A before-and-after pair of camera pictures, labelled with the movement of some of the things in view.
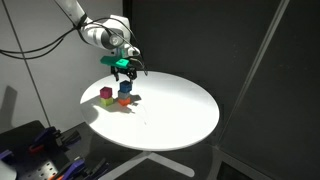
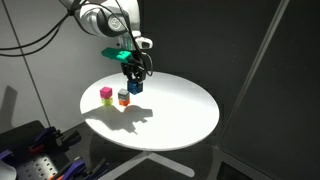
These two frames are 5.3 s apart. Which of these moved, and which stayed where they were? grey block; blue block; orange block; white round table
Moved: blue block
Stayed: grey block; orange block; white round table
